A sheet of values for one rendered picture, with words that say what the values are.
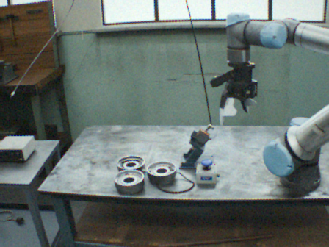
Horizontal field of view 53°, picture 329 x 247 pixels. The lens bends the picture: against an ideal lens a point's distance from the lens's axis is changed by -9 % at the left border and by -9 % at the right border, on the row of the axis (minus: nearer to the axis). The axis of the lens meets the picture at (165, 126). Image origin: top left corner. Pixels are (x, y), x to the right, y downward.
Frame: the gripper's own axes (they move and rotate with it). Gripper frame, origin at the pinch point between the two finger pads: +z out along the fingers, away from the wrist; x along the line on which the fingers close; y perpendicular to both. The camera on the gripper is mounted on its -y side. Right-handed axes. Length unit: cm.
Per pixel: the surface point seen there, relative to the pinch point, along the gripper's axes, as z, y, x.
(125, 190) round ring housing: 20.0, -19.3, -33.0
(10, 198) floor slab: 101, -181, -34
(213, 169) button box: 17.5, -3.3, -6.5
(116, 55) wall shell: 9, -165, 73
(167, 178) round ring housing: 19.3, -13.6, -19.0
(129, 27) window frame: -14, -148, 74
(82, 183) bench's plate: 22, -37, -40
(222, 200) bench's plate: 22.6, 6.7, -13.5
